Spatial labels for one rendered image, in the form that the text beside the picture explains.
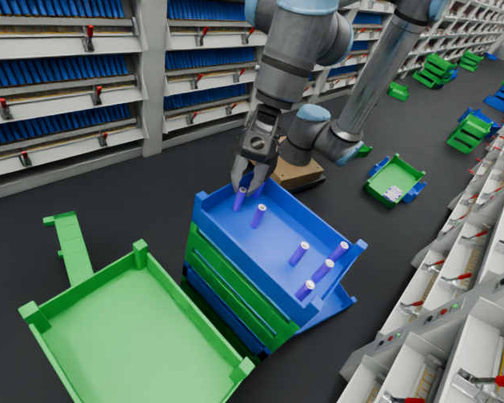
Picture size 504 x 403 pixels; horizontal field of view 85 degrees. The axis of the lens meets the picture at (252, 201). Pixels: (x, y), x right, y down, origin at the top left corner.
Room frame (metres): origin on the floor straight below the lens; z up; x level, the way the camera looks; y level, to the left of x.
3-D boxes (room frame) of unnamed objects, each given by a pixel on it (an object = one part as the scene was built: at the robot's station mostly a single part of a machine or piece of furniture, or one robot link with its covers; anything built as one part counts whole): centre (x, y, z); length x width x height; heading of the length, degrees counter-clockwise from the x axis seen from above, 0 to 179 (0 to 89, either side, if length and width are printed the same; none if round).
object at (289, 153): (1.27, -0.12, 0.18); 0.19 x 0.19 x 0.10
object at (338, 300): (0.56, -0.33, 0.04); 0.30 x 0.20 x 0.08; 133
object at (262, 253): (0.38, -0.07, 0.52); 0.30 x 0.20 x 0.08; 64
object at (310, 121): (1.27, -0.13, 0.32); 0.17 x 0.15 x 0.18; 65
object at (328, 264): (0.33, -0.18, 0.52); 0.02 x 0.02 x 0.06
